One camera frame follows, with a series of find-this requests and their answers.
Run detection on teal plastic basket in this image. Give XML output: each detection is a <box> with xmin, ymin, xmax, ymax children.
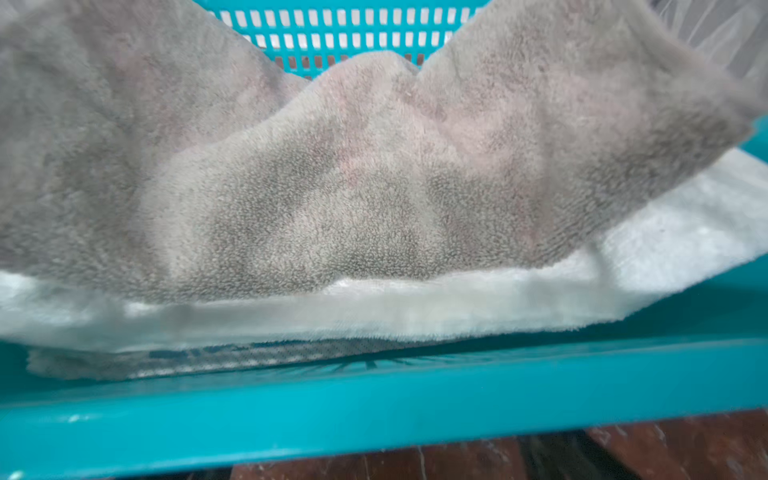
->
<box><xmin>0</xmin><ymin>0</ymin><xmax>768</xmax><ymax>480</ymax></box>

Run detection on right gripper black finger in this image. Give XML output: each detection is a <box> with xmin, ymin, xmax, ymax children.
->
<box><xmin>518</xmin><ymin>430</ymin><xmax>639</xmax><ymax>480</ymax></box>

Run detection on white towel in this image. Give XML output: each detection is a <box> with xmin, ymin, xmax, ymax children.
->
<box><xmin>1</xmin><ymin>149</ymin><xmax>767</xmax><ymax>353</ymax></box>

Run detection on grey towel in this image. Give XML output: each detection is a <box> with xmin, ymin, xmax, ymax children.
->
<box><xmin>1</xmin><ymin>1</ymin><xmax>767</xmax><ymax>303</ymax></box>

